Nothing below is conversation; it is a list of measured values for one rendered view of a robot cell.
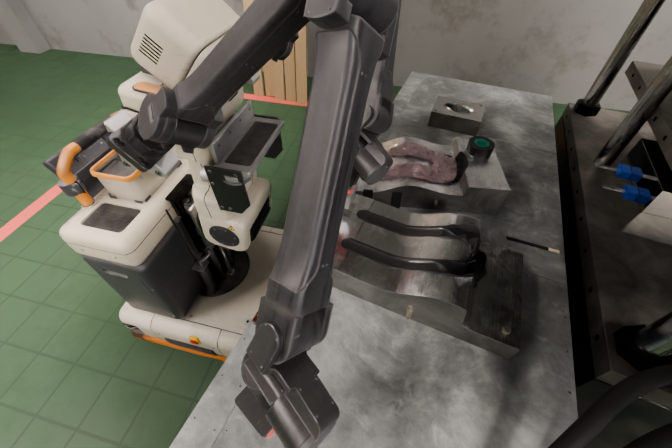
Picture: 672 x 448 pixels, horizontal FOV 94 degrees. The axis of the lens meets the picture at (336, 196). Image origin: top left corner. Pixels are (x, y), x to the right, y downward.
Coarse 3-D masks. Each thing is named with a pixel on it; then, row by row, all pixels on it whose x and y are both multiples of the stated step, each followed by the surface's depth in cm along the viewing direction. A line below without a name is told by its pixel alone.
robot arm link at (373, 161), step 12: (360, 132) 63; (372, 132) 69; (372, 144) 63; (360, 156) 63; (372, 156) 63; (384, 156) 61; (360, 168) 63; (372, 168) 62; (384, 168) 63; (372, 180) 64
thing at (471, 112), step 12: (444, 108) 132; (456, 108) 135; (468, 108) 133; (480, 108) 132; (432, 120) 132; (444, 120) 130; (456, 120) 128; (468, 120) 126; (480, 120) 125; (468, 132) 129
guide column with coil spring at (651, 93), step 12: (660, 72) 95; (660, 84) 95; (648, 96) 99; (660, 96) 97; (636, 108) 102; (648, 108) 100; (624, 120) 107; (636, 120) 103; (624, 132) 107; (636, 132) 106; (612, 144) 112; (624, 144) 109; (600, 156) 116; (612, 156) 113
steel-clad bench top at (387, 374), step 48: (432, 96) 153; (480, 96) 153; (528, 96) 153; (528, 144) 125; (528, 192) 106; (528, 240) 92; (528, 288) 81; (336, 336) 72; (384, 336) 72; (432, 336) 72; (528, 336) 72; (240, 384) 65; (336, 384) 65; (384, 384) 65; (432, 384) 65; (480, 384) 65; (528, 384) 65; (192, 432) 60; (240, 432) 60; (336, 432) 60; (384, 432) 60; (432, 432) 60; (480, 432) 60; (528, 432) 60
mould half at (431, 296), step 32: (352, 224) 84; (416, 224) 84; (448, 224) 80; (480, 224) 79; (352, 256) 78; (416, 256) 76; (448, 256) 72; (512, 256) 81; (352, 288) 77; (384, 288) 72; (416, 288) 69; (448, 288) 66; (480, 288) 74; (512, 288) 74; (416, 320) 74; (448, 320) 69; (480, 320) 69; (512, 320) 69; (512, 352) 66
